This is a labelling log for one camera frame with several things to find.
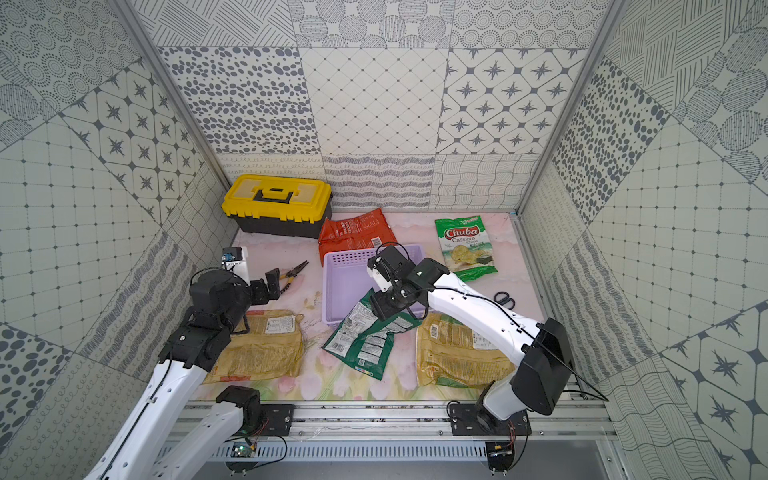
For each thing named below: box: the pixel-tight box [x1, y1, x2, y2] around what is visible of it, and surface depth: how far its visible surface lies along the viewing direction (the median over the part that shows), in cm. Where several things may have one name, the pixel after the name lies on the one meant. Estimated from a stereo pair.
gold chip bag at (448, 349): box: [416, 312, 517, 387], surface depth 83 cm
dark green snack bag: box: [321, 288, 422, 381], surface depth 85 cm
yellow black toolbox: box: [221, 174, 332, 239], surface depth 104 cm
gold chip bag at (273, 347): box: [204, 309, 305, 384], surface depth 85 cm
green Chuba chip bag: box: [435, 215, 498, 283], surface depth 113 cm
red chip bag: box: [318, 208, 397, 266], surface depth 113 cm
